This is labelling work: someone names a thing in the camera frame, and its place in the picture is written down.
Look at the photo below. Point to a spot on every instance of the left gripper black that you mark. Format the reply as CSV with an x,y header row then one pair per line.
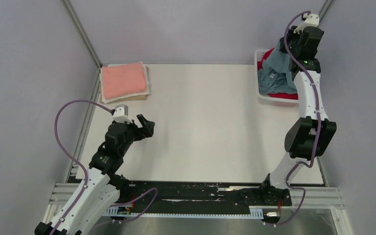
x,y
147,126

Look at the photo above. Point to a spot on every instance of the white slotted cable duct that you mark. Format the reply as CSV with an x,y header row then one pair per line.
x,y
251,213

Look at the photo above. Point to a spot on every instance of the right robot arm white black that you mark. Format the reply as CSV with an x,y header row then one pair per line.
x,y
311,134

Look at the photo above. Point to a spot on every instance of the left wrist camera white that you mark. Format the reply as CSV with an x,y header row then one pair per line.
x,y
120,114

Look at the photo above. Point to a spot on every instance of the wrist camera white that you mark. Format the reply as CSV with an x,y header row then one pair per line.
x,y
309,19
120,114

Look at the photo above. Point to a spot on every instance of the red t shirt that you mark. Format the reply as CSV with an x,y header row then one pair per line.
x,y
278,95

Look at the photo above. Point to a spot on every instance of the folded white t shirt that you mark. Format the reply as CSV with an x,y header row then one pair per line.
x,y
124,94

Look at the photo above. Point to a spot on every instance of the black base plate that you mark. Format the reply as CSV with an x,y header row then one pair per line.
x,y
202,197

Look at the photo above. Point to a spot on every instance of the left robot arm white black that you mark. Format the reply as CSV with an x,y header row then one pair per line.
x,y
101,186

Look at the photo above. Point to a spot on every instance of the grey-blue t shirt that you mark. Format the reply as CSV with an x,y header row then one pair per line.
x,y
274,76

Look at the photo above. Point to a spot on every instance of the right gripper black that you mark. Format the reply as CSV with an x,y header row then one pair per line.
x,y
290,34

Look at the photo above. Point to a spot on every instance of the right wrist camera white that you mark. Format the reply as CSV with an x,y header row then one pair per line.
x,y
309,19

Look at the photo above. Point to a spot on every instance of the aluminium frame rail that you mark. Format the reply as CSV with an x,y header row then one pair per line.
x,y
315,197

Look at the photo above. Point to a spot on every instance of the white plastic basket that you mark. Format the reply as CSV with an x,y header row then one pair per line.
x,y
266,99

